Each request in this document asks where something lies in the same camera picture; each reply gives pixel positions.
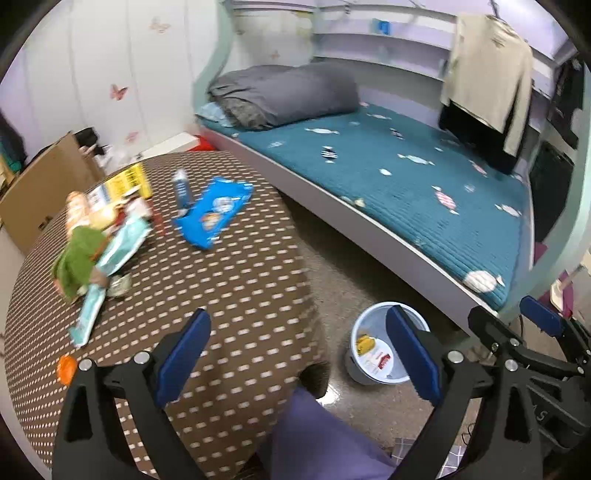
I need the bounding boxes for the black hanging garment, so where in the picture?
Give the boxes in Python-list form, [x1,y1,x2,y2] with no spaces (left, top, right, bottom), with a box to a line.
[438,99,520,175]

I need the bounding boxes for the crumpled silver wrapper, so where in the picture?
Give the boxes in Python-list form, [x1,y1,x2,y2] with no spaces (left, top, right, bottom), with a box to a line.
[106,274,132,298]

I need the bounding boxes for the blue striped pillow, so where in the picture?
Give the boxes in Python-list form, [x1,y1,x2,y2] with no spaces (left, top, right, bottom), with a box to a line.
[196,102,232,127]

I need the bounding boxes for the red stool with white top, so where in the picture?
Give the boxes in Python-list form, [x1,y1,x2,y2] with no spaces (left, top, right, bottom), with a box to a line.
[139,132,220,162]

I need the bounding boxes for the crumpled white wrapper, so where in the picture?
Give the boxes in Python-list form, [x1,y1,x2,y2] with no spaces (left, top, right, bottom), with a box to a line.
[95,199,153,232]

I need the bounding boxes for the grey checkered cloth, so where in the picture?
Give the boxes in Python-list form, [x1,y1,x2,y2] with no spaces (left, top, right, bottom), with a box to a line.
[392,436,421,467]

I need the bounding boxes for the light blue packet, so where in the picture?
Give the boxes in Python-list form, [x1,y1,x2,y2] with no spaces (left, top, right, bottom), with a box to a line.
[69,215,152,348]

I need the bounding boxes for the white plastic waste bin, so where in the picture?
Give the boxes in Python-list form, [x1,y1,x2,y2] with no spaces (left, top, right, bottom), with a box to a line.
[344,301,432,386]

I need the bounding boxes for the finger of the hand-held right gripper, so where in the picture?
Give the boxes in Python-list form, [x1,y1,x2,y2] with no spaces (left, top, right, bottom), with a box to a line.
[467,305,585,376]
[519,295,591,365]

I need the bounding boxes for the purple cloth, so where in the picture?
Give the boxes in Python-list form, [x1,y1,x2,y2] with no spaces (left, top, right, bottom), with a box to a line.
[549,277,575,319]

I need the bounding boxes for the brown dotted tablecloth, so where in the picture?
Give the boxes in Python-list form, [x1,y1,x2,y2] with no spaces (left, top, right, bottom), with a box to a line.
[4,150,329,476]

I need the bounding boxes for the grey duvet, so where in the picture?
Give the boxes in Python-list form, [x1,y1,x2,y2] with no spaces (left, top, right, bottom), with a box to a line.
[207,62,361,130]

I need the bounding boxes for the peach snack packet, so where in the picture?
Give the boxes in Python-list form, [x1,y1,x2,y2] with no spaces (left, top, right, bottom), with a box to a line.
[65,190,93,241]

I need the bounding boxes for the brown cardboard box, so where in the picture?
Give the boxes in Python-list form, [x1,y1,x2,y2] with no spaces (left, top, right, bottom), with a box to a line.
[0,131,107,254]

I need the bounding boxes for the yellow cardboard box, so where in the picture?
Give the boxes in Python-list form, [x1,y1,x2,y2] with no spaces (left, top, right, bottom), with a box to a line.
[85,162,154,208]

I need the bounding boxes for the orange bottle cap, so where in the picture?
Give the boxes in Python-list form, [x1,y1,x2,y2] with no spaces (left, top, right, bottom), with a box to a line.
[55,355,77,385]

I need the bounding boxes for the white bed frame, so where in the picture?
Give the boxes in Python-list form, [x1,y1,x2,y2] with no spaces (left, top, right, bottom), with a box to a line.
[191,0,591,333]

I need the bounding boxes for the white plastic bag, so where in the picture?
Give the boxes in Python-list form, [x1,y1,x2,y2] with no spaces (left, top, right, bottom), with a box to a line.
[95,145,134,174]

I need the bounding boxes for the beige hanging jacket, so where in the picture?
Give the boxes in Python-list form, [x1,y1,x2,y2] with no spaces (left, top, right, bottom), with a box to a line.
[438,13,535,158]

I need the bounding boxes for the black hanging clothes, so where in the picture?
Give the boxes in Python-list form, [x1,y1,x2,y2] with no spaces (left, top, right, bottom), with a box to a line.
[547,58,587,148]

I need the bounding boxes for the green snack packet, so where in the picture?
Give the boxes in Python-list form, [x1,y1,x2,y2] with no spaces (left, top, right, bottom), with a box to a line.
[52,225,112,303]

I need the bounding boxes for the blue wipes packet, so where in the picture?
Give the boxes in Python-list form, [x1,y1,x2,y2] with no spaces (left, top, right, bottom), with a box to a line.
[172,176,254,251]

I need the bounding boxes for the person's purple trouser leg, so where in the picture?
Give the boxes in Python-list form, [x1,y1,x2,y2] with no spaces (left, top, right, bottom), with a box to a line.
[256,385,402,480]

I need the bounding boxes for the teal candy print mattress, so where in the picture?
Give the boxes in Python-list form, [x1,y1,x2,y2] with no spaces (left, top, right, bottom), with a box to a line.
[198,104,529,311]

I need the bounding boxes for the white headboard shelf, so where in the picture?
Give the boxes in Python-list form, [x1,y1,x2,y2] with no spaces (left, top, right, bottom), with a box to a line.
[309,0,564,93]

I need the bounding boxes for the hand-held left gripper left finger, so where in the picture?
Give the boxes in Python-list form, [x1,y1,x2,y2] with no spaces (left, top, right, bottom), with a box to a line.
[52,308,212,480]

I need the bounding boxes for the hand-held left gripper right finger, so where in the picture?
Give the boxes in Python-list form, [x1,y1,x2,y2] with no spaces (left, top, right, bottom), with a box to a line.
[387,305,544,480]

